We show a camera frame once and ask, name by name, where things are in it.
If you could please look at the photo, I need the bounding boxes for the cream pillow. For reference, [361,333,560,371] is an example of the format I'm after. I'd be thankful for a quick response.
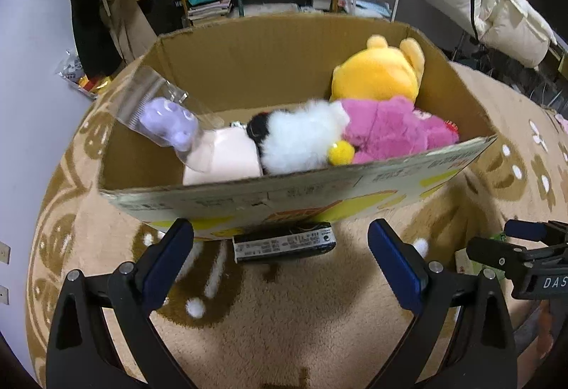
[481,0,558,69]

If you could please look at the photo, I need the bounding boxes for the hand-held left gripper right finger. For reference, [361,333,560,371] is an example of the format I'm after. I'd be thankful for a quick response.
[367,218,519,389]

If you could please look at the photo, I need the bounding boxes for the pile of magazines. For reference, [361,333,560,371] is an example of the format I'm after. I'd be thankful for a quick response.
[244,0,312,17]

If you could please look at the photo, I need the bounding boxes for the stack of books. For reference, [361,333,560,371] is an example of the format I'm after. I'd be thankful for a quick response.
[186,0,234,27]

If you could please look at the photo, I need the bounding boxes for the black coat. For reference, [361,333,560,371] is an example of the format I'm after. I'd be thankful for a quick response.
[68,0,123,77]

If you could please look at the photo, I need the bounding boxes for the plastic bag of snacks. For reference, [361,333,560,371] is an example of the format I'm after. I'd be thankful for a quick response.
[55,51,116,99]

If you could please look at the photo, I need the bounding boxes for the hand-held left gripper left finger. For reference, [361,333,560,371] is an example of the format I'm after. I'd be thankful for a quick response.
[45,218,196,389]

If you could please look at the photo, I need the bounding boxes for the purple plush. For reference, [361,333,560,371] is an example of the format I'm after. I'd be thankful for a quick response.
[106,64,225,172]

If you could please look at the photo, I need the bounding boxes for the white fluffy plush toy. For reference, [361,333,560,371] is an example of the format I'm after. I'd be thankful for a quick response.
[246,98,356,175]

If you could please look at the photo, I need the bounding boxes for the pale pink soft roll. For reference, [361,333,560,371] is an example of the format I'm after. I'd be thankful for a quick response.
[181,126,264,187]

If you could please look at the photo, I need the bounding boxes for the pink furry plush toy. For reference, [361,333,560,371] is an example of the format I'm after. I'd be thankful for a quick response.
[341,95,460,165]

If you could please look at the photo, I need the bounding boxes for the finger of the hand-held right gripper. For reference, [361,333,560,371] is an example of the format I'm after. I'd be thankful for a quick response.
[467,236,535,284]
[503,219,568,245]

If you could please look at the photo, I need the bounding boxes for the green packet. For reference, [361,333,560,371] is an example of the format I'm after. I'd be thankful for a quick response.
[454,231,511,284]

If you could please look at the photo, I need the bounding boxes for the yellow bear plush toy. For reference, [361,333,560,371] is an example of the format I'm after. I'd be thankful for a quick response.
[329,34,426,106]

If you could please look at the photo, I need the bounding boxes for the cardboard box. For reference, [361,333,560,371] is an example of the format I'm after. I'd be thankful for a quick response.
[97,13,499,241]

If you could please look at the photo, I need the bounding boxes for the black rectangular box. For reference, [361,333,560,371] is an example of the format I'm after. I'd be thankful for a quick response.
[231,221,337,266]

